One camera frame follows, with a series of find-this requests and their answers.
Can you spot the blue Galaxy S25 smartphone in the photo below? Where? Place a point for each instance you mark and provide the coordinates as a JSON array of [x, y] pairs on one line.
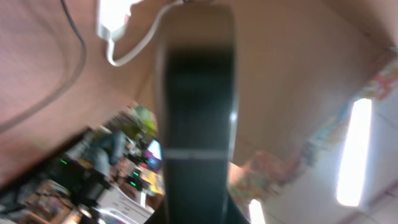
[[195, 95]]

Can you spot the white power strip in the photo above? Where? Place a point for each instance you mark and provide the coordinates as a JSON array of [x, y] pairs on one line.
[[112, 17]]

